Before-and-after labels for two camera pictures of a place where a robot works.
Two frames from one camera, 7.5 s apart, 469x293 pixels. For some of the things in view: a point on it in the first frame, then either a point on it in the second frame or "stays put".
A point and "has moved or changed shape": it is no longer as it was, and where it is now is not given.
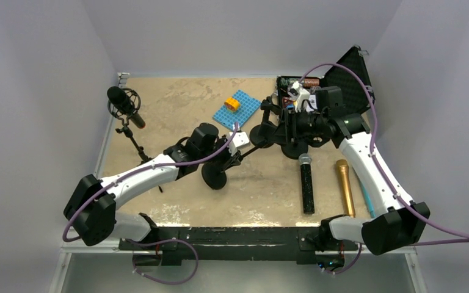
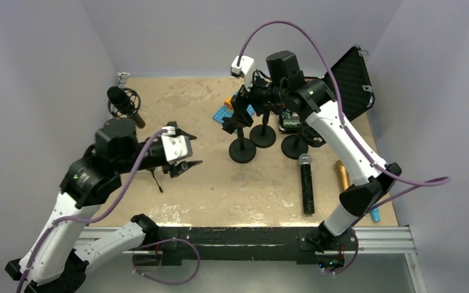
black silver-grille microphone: (305, 160) stays put
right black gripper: (288, 126) to (240, 101)
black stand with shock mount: (298, 145) stays put
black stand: (214, 175) has moved or changed shape
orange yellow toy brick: (232, 104) stays put
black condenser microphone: (118, 97) stays put
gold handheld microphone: (344, 165) stays put
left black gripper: (228, 160) to (173, 170)
